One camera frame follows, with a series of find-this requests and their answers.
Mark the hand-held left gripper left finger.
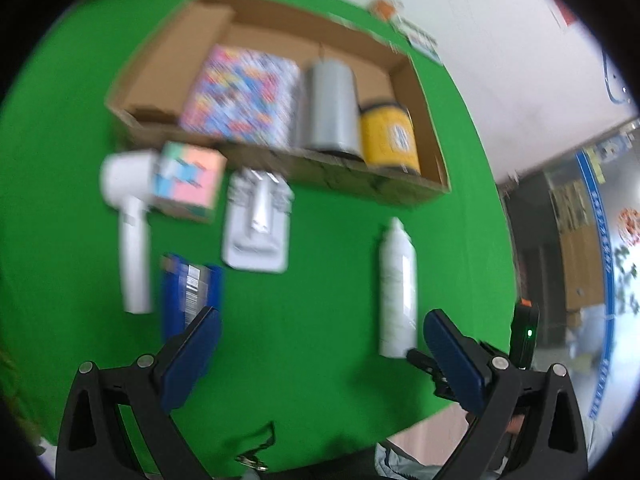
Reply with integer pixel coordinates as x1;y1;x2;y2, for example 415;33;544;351
54;305;222;480

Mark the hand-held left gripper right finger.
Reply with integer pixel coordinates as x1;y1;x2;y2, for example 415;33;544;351
423;308;589;480

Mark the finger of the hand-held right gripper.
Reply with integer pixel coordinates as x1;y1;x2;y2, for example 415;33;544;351
406;349;453;401

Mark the blue packet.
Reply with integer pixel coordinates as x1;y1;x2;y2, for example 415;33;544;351
160;254;224;343

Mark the white spray bottle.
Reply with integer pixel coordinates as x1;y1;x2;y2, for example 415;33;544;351
377;216;419;359

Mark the white handheld hair dryer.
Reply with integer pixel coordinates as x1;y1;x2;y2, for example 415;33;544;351
100;150;163;315

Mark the white blister pack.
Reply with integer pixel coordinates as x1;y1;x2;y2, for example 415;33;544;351
221;169;295;274

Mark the pastel puzzle cube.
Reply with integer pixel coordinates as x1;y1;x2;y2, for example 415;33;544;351
150;141;228;223

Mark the yellow label jar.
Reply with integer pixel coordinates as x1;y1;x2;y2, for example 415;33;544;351
357;101;422;176

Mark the colourful printed box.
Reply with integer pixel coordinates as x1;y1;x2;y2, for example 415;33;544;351
178;44;301;148

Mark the silver metal can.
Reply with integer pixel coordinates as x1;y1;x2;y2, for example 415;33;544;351
295;58;363;161

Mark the shallow cardboard tray box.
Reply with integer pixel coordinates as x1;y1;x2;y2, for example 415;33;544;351
104;0;452;209

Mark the glass partition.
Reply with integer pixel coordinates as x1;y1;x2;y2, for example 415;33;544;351
500;117;640;441

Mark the grey clothing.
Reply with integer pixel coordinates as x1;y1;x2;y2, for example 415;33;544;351
375;440;506;480

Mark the green tablecloth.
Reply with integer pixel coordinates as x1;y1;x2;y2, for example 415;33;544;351
0;0;518;478

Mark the white flat box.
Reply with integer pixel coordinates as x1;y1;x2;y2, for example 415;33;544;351
395;17;436;43

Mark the orange clear jar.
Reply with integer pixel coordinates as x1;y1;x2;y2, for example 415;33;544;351
370;0;405;21

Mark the black strap with clip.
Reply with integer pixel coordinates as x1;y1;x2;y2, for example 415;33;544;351
235;421;277;473

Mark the blue wall cable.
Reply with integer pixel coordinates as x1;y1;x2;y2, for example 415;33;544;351
600;50;633;106

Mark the red wall sign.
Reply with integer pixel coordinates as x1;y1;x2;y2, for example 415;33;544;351
552;0;576;28

